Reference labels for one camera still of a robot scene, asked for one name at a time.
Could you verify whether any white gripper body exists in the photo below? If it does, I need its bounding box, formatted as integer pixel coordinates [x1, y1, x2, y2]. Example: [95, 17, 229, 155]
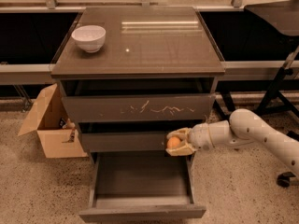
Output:
[188, 123, 213, 151]

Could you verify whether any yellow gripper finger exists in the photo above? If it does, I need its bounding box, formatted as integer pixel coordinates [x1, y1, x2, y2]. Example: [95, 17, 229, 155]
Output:
[166, 128, 192, 140]
[166, 143, 196, 156]

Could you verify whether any orange fruit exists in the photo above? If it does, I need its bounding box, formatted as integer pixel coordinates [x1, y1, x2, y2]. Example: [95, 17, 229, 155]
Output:
[167, 137, 180, 148]

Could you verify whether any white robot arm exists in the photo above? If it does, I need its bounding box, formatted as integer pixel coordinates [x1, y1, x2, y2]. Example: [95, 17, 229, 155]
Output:
[165, 109, 299, 177]

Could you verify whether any top drawer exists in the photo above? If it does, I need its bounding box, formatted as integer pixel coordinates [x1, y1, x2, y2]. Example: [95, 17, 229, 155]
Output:
[61, 77, 217, 123]

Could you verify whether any open bottom drawer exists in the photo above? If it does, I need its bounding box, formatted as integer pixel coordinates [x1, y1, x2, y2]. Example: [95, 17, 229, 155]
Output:
[79, 151, 206, 223]

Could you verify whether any dark brown drawer cabinet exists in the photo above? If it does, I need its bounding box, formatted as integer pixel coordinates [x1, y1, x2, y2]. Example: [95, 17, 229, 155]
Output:
[50, 5, 226, 224]

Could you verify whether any middle drawer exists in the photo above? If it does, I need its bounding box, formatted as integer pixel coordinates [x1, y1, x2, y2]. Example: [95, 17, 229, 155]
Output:
[78, 120, 205, 153]

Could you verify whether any cardboard box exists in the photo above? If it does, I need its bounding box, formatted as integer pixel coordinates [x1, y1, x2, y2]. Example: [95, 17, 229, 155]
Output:
[18, 84, 87, 158]

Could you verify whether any white ceramic bowl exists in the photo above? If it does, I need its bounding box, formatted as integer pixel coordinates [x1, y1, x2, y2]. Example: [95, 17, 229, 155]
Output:
[71, 25, 106, 53]

